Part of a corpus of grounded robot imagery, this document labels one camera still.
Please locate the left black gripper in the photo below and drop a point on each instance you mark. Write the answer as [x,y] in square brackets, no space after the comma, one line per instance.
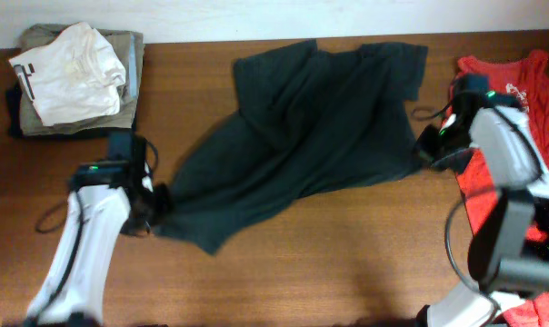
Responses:
[165,200]

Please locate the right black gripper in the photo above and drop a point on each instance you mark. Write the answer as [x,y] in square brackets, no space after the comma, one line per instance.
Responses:
[422,143]

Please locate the dark green t-shirt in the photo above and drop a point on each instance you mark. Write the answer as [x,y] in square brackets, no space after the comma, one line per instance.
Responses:
[308,121]

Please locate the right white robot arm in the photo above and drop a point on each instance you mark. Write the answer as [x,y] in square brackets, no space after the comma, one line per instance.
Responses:
[508,257]

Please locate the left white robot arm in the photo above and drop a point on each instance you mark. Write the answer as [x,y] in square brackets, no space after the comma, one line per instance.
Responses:
[106,198]

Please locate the black folded garment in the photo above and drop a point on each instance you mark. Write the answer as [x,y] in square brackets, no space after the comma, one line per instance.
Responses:
[25,123]

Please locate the khaki folded garment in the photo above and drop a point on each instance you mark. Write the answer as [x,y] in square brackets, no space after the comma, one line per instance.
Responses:
[128,46]

